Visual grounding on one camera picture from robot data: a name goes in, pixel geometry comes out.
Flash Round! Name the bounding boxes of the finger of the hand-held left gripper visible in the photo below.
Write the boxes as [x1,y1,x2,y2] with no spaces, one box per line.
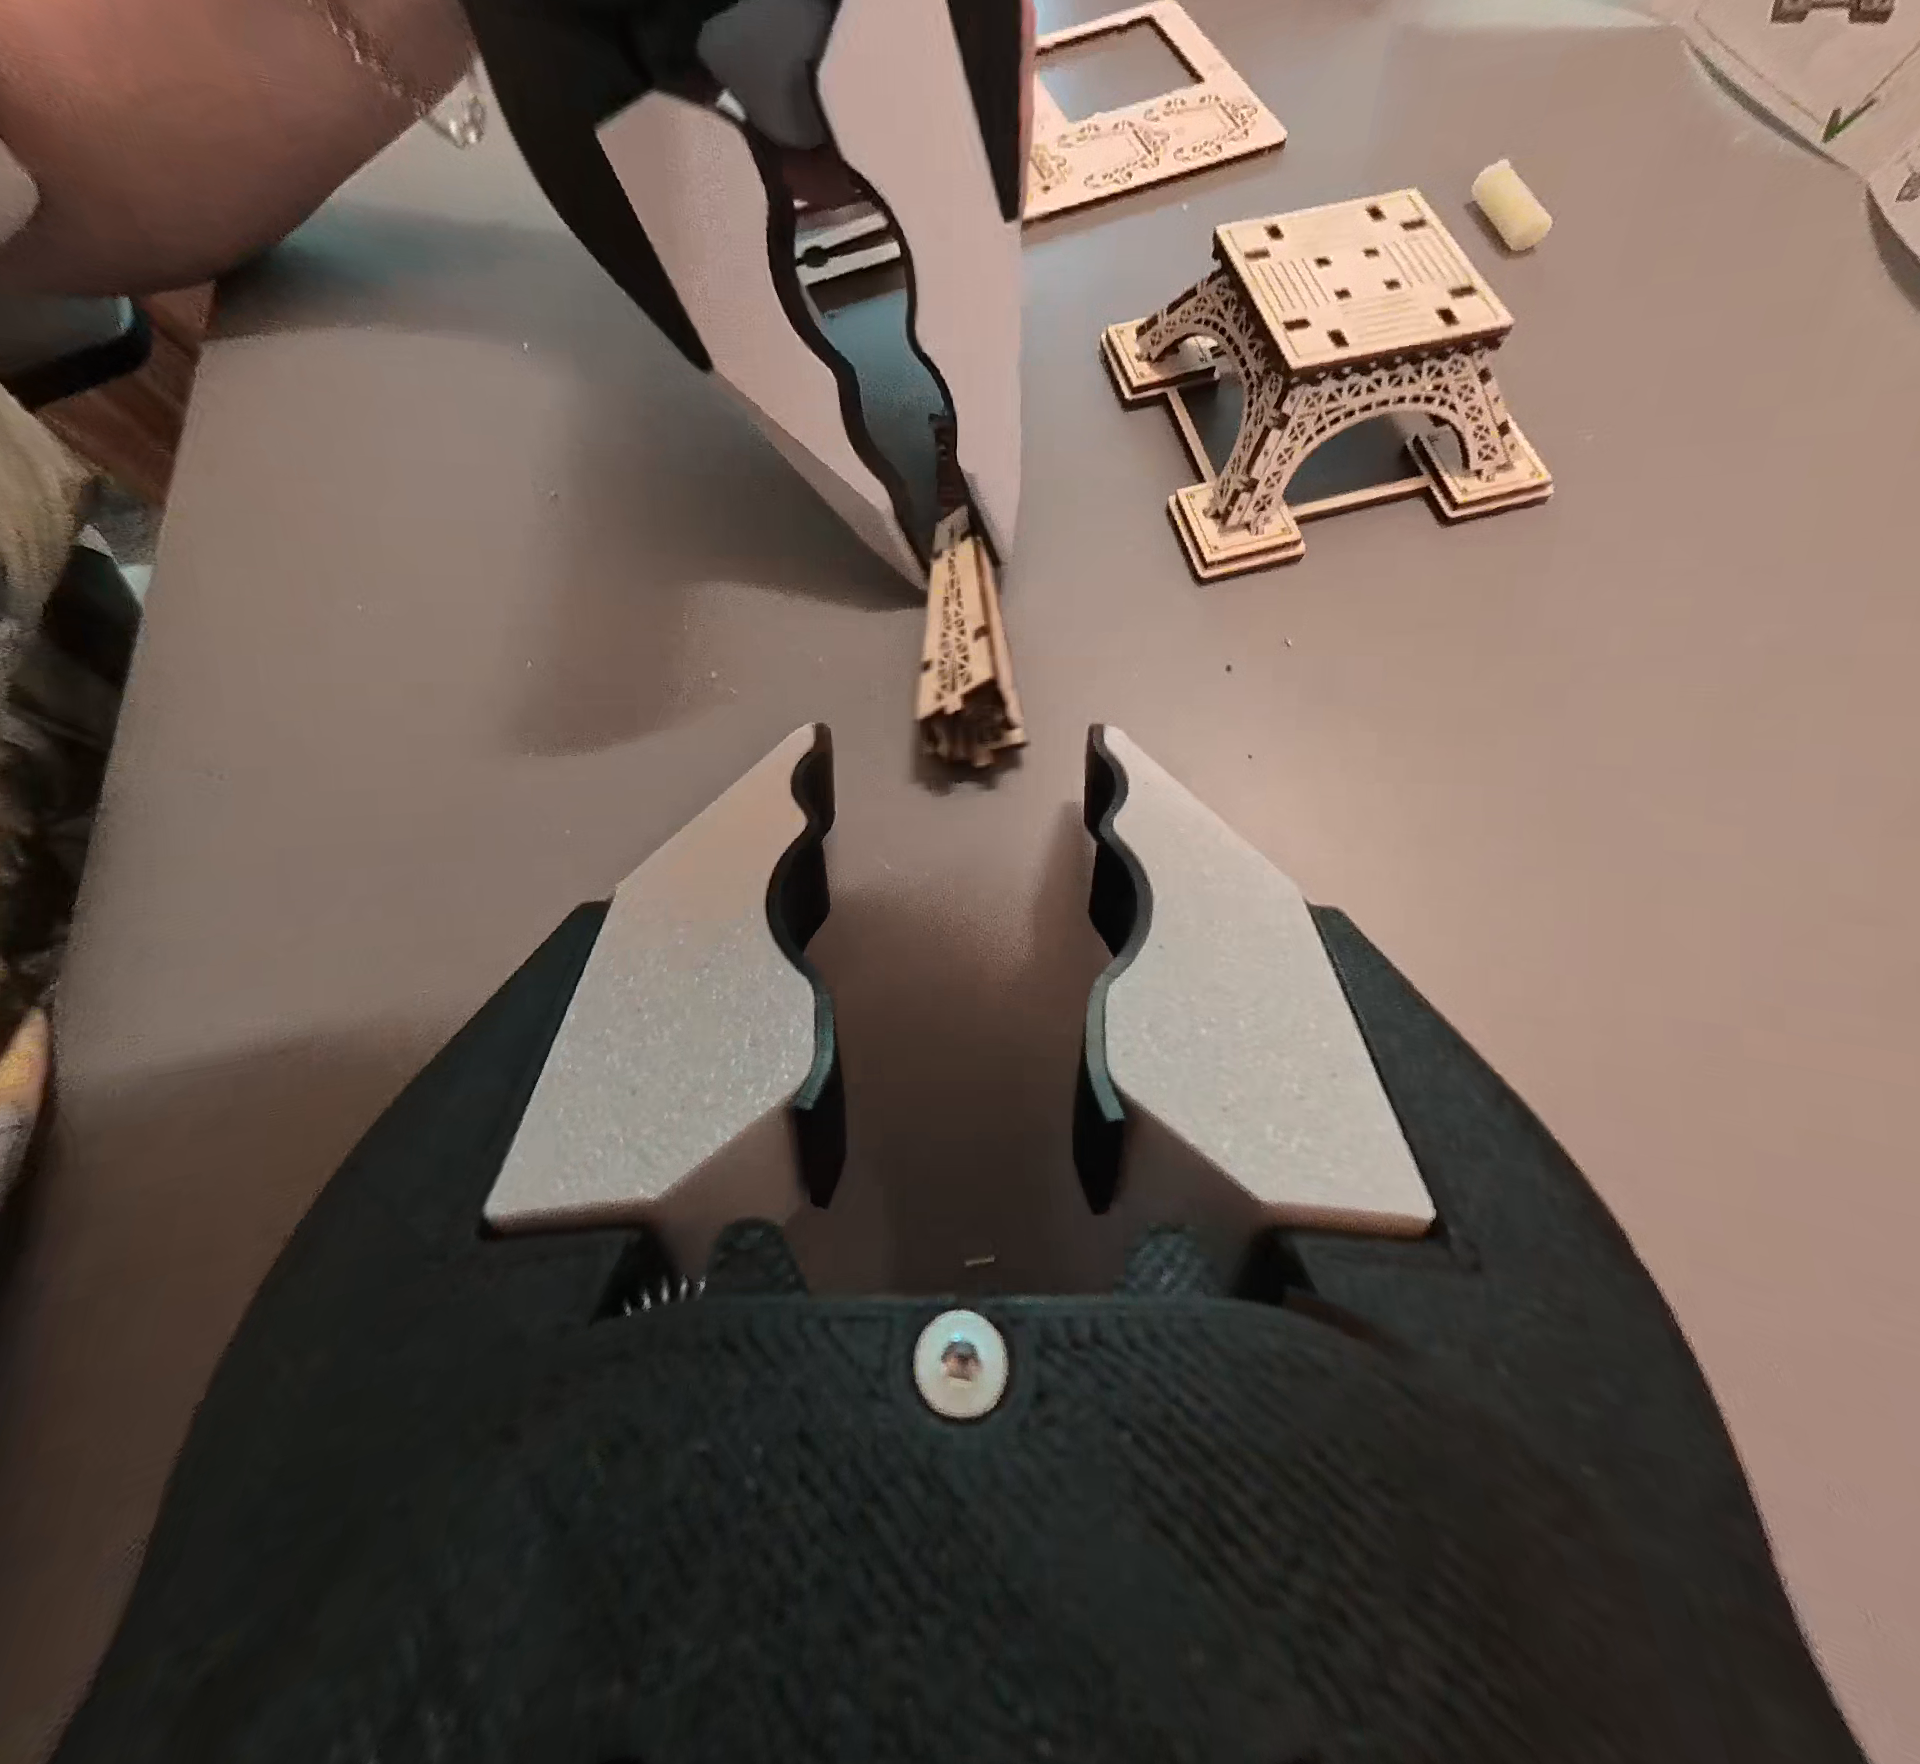
[817,0,1025,565]
[597,94,932,588]

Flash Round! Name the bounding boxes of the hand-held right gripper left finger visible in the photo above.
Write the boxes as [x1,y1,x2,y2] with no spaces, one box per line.
[486,723,845,1270]

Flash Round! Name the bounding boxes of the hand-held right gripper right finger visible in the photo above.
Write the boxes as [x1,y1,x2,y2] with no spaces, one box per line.
[1073,723,1441,1284]

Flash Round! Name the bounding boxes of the wooden tower model spire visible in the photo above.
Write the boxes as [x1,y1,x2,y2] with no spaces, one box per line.
[910,420,1034,775]

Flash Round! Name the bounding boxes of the person's left forearm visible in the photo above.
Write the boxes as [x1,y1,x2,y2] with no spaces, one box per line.
[0,0,490,296]

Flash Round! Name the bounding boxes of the grey desk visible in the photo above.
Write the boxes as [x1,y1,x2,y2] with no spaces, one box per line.
[0,0,1920,1764]

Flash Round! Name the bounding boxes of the wooden sheet with square hole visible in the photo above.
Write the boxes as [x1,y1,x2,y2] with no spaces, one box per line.
[1025,0,1291,226]

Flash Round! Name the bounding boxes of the wooden tower model base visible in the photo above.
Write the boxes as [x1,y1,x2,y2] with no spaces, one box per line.
[1100,183,1558,586]

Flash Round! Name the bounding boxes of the small white wax cylinder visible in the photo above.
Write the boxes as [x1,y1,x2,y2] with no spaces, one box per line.
[1469,156,1554,250]

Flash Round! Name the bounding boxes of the black chair armrest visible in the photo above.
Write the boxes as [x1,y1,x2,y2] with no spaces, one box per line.
[0,285,157,409]

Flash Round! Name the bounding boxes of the person's clothing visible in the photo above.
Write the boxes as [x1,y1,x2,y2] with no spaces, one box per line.
[0,384,157,1194]

